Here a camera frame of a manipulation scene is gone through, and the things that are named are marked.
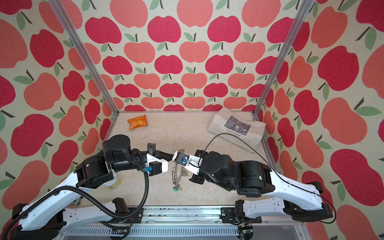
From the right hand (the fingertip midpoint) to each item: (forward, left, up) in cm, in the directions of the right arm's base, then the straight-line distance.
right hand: (189, 155), depth 54 cm
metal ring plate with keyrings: (-7, +4, -4) cm, 9 cm away
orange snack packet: (+41, +45, -33) cm, 69 cm away
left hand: (-1, +5, +1) cm, 5 cm away
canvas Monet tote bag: (+38, -35, -30) cm, 60 cm away
